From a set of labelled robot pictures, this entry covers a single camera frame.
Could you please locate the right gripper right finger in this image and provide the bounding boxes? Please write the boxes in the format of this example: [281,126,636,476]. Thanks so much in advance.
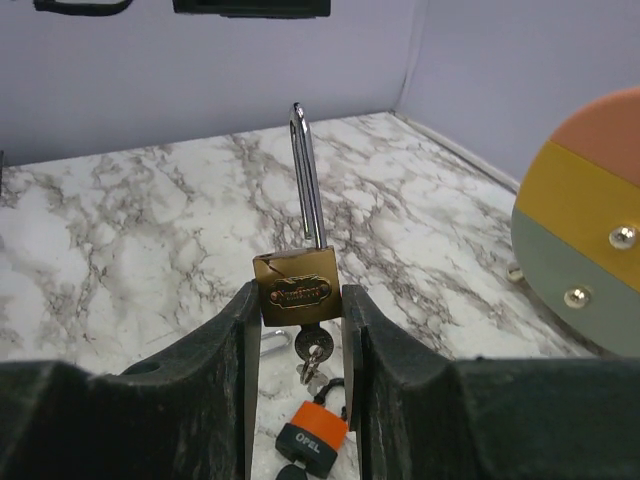
[342,285,639,479]

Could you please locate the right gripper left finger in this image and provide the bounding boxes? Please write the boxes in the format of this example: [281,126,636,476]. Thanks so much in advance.
[1,282,260,479]

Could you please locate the orange black padlock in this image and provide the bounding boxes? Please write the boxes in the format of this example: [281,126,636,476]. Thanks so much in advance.
[275,378,348,479]

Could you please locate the small brass padlock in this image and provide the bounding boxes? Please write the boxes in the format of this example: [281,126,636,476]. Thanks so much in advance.
[252,101,343,386]

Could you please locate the black-headed keys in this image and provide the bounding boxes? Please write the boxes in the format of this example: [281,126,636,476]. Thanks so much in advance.
[275,464,308,480]

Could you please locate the long-shackle brass padlock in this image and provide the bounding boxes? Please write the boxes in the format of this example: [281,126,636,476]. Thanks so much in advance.
[260,329,292,357]

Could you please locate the round three-drawer storage box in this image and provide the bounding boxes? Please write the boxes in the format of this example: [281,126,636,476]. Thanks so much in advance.
[508,87,639,357]

